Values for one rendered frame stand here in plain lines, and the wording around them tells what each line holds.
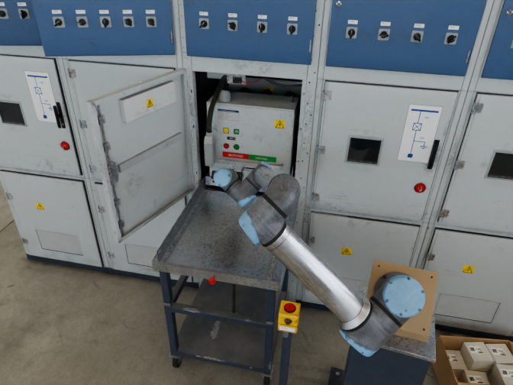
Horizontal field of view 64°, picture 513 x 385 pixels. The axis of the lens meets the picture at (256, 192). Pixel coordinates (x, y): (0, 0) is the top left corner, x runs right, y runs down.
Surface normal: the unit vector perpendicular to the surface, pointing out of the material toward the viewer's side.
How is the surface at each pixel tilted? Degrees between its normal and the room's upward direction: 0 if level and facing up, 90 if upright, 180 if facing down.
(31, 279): 0
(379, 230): 90
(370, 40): 90
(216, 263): 0
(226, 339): 0
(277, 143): 90
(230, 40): 90
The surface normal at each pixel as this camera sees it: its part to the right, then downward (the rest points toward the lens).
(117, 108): 0.86, 0.29
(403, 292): -0.14, -0.27
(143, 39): 0.13, 0.53
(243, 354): 0.02, -0.85
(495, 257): -0.21, 0.51
